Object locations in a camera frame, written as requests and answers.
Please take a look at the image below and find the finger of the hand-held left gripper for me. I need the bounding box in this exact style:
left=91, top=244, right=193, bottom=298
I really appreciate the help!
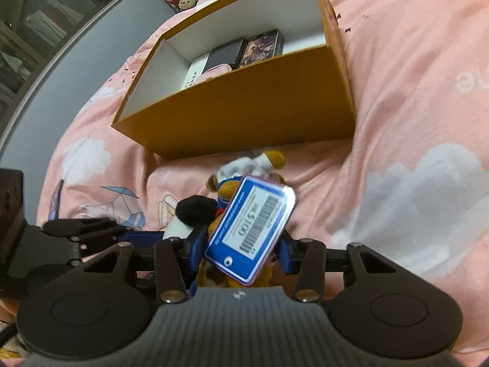
left=42, top=217, right=167, bottom=255
left=132, top=273, right=158, bottom=297

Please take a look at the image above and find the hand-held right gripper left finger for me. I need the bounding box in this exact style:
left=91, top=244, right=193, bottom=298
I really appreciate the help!
left=82, top=226, right=210, bottom=303

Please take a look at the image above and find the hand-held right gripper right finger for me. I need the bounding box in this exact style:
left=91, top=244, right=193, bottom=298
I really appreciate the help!
left=276, top=233, right=406, bottom=302

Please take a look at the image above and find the blue barcode card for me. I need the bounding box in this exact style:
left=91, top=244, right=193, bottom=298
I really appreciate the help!
left=204, top=175, right=299, bottom=287

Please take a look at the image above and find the brown plush toy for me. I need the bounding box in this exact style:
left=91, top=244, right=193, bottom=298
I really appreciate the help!
left=197, top=149, right=292, bottom=288

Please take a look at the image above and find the orange cardboard box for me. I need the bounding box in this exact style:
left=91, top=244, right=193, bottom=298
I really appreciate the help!
left=111, top=0, right=358, bottom=161

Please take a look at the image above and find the pink soft pouch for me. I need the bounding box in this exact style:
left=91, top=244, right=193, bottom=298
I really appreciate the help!
left=193, top=63, right=233, bottom=85

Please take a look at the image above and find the black box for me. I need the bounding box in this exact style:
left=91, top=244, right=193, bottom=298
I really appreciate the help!
left=202, top=37, right=246, bottom=74

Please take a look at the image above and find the dark printed picture box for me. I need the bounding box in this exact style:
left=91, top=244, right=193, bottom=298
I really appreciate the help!
left=240, top=29, right=285, bottom=68

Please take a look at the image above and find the black and white plush toy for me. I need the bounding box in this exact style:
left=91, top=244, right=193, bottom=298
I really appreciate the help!
left=164, top=195, right=219, bottom=242

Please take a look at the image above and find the white flat box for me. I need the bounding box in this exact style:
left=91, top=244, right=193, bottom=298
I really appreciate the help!
left=179, top=51, right=213, bottom=92

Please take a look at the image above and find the pink cloud print duvet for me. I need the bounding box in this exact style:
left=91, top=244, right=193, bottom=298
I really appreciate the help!
left=0, top=0, right=489, bottom=367

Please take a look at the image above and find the grey framed glass cabinet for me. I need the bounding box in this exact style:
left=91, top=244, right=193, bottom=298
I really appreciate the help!
left=0, top=0, right=131, bottom=154

